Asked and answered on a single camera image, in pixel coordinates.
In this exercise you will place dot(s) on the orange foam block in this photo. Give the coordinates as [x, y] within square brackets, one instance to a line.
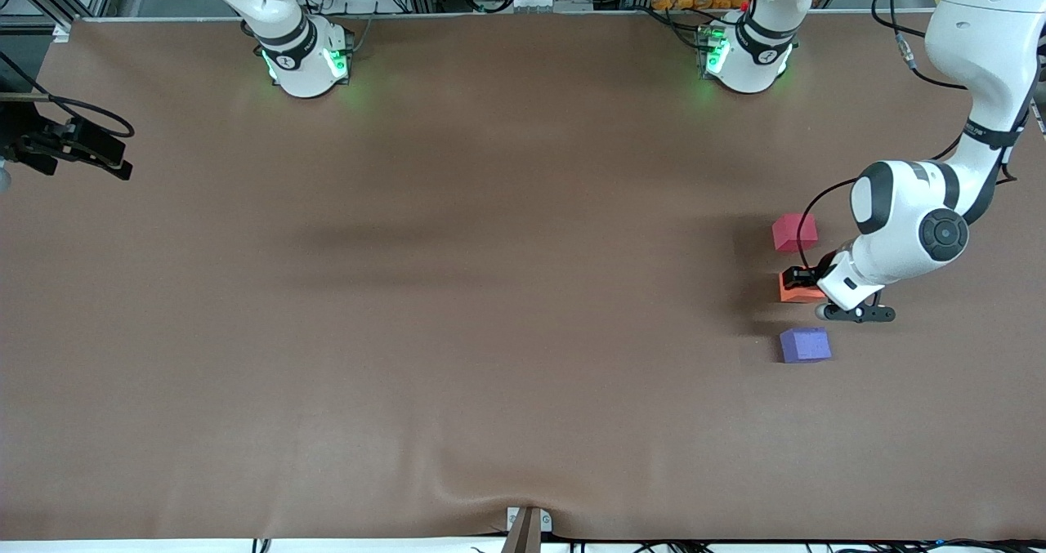
[801, 295]

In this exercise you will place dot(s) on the white terminal block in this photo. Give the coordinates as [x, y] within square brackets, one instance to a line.
[515, 3]

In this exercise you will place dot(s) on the large table cover mat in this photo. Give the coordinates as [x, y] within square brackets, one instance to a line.
[523, 373]

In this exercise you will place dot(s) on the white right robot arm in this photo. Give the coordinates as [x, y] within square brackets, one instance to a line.
[302, 71]

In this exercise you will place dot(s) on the red foam block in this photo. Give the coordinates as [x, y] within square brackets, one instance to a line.
[794, 232]

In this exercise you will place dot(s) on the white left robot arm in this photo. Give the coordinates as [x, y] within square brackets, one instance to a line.
[907, 226]

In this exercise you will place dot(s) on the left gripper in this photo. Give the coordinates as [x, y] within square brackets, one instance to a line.
[820, 273]

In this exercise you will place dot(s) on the metal table edge clamp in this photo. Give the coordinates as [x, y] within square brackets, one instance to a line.
[527, 528]

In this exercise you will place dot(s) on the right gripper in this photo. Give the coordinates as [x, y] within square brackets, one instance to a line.
[24, 136]

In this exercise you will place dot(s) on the purple foam block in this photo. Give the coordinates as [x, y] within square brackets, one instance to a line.
[805, 345]

